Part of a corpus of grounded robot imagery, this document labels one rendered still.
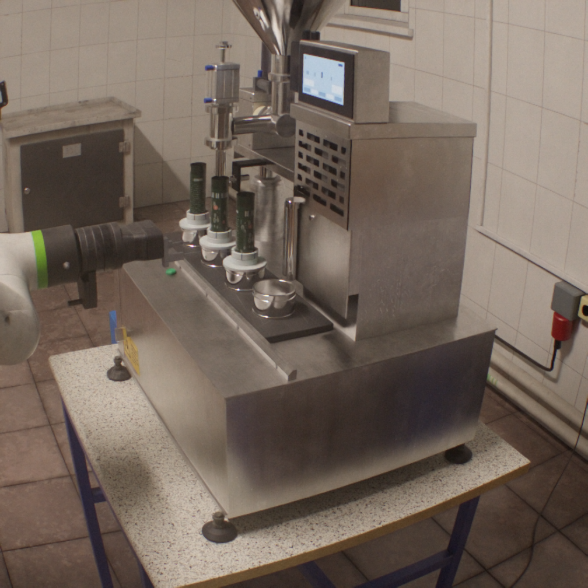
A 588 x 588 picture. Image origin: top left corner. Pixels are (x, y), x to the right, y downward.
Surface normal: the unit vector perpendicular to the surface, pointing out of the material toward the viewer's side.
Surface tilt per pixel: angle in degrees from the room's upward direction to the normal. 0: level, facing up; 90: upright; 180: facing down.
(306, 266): 90
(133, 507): 0
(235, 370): 0
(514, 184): 90
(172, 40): 90
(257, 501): 90
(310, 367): 0
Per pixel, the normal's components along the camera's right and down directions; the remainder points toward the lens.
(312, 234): -0.90, 0.17
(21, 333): 0.76, 0.16
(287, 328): 0.03, -0.91
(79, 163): 0.44, 0.39
